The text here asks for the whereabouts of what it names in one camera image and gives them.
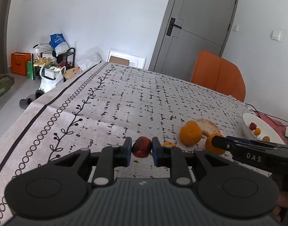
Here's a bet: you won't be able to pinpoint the blue plastic bag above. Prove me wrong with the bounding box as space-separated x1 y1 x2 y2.
50 33 69 54

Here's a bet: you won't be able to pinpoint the green camouflage bag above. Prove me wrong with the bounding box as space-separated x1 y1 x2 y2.
0 75 15 102

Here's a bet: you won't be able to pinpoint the yellow slippers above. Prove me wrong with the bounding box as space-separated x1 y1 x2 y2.
34 58 52 67

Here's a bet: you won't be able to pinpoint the white bowl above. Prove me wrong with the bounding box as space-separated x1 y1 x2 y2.
242 112 287 145

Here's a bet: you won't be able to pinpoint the orange box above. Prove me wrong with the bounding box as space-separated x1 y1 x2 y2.
11 52 32 76

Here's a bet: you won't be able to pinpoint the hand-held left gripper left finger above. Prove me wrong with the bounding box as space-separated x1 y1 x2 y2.
48 137 132 188

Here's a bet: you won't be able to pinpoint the clear plastic sheet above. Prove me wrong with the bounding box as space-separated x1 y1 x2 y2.
77 52 104 72

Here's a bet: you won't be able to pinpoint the black shoes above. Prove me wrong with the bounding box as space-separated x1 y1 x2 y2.
19 90 44 110

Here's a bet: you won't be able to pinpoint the orange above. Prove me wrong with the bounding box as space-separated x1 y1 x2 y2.
180 121 202 146
205 133 227 156

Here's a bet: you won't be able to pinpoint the white foam frame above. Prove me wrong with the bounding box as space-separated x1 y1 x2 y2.
106 49 146 69

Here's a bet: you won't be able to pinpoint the orange chair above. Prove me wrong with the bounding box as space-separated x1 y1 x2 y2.
190 50 246 102

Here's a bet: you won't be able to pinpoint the black cable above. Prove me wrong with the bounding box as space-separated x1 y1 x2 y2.
245 104 288 126

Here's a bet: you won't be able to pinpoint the black metal rack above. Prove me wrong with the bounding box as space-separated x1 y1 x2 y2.
32 44 76 71

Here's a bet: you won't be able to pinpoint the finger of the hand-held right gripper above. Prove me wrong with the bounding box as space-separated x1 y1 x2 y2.
226 136 288 149
211 135 234 155

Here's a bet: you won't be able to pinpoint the person's right hand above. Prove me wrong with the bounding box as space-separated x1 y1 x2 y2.
272 189 288 224

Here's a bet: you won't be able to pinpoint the brown cardboard sheet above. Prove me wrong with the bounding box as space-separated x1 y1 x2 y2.
109 56 130 66

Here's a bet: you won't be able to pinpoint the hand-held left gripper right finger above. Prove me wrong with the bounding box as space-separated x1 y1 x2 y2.
152 137 243 187

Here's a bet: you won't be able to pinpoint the brown paper bag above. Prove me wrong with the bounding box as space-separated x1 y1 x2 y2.
64 66 83 80

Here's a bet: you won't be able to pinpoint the green paper bag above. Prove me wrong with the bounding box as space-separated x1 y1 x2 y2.
26 61 36 80

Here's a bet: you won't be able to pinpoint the white tote bag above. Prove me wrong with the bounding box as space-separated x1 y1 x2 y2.
39 65 66 93

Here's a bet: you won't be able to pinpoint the black door handle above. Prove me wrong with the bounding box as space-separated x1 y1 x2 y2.
166 18 183 37

